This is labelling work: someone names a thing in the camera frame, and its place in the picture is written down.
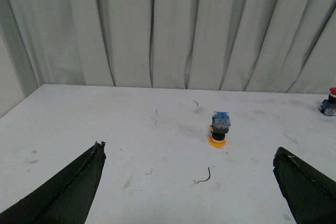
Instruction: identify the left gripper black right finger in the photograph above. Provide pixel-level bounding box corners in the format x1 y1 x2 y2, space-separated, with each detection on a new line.
273 147 335 223

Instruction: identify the curved black wire piece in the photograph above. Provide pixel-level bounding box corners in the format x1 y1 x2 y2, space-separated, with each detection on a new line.
197 167 212 183

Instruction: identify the white pleated curtain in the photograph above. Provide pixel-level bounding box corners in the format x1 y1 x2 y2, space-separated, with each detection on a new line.
1 0 335 115

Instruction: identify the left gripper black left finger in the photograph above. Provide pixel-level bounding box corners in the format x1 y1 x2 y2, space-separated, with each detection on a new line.
1 142 106 223

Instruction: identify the yellow mushroom push button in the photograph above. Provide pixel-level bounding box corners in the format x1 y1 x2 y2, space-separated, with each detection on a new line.
208 112 231 148

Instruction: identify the red mushroom push button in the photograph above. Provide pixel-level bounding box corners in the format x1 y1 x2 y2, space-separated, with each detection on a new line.
320 87 336 116

